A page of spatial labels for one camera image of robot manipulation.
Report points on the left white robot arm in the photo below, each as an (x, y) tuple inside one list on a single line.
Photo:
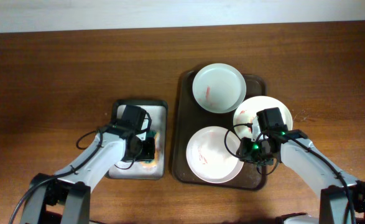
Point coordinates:
[(119, 141)]

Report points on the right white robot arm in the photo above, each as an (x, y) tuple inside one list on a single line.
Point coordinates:
[(342, 196)]

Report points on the pale green plate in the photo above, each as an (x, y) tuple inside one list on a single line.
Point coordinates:
[(219, 88)]

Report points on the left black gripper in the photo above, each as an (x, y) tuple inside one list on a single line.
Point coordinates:
[(149, 143)]

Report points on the brown plastic serving tray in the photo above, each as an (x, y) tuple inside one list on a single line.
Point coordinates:
[(191, 117)]

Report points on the cream white plate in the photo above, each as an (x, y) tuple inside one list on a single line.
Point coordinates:
[(247, 110)]

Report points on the small black soapy tray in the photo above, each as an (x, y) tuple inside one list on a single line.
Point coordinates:
[(158, 110)]

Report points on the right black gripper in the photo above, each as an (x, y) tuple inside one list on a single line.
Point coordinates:
[(244, 148)]

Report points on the pink white plate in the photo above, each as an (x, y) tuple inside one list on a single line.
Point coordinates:
[(209, 155)]

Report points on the green and yellow sponge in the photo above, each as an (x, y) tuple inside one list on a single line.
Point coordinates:
[(150, 154)]

